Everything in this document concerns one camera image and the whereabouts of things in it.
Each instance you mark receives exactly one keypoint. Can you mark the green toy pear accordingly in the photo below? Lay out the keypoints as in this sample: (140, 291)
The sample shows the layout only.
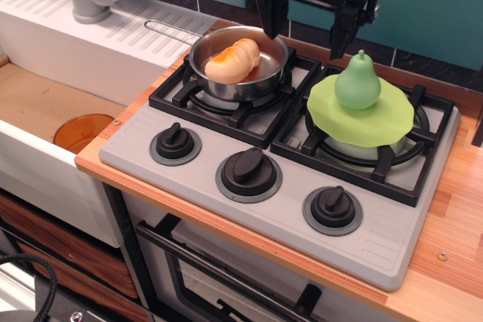
(358, 86)

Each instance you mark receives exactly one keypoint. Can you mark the yellow toy bread loaf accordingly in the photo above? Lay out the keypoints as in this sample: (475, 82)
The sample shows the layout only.
(234, 63)

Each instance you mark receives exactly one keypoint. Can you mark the stainless steel pot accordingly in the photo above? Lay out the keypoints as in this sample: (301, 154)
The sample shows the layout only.
(262, 80)

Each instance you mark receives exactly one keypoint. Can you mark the light green plate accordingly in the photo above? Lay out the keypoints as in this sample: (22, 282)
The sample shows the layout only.
(384, 123)

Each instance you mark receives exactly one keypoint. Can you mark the black middle stove knob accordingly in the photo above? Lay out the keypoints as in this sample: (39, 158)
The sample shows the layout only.
(249, 176)

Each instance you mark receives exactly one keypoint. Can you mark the black stove knob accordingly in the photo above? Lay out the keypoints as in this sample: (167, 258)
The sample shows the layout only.
(175, 146)
(332, 211)
(249, 176)

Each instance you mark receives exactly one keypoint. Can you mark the black left stove knob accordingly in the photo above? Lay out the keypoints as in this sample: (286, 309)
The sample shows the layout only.
(175, 146)

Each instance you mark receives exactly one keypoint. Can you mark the black right stove knob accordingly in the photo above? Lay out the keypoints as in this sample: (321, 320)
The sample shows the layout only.
(332, 211)

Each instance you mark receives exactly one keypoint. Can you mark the grey toy stove top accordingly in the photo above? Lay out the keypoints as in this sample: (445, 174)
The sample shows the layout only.
(378, 251)

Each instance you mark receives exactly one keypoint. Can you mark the black left burner grate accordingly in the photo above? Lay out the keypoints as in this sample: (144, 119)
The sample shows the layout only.
(254, 122)

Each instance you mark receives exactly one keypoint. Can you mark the black burner grate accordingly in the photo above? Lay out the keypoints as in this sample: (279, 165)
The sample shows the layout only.
(254, 122)
(403, 172)

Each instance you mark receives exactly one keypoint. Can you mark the black right burner grate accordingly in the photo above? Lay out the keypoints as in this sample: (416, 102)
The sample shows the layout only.
(403, 172)

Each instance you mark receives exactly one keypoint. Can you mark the white toy sink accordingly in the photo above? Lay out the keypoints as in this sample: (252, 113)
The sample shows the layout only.
(54, 69)

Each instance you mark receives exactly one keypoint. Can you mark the orange plastic cup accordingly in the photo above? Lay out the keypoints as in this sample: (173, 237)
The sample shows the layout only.
(78, 132)

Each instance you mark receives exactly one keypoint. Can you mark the oven door with window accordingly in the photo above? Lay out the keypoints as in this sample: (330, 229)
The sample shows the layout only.
(211, 276)

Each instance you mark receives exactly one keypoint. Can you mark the wooden drawer front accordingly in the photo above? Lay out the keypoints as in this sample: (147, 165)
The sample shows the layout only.
(92, 256)

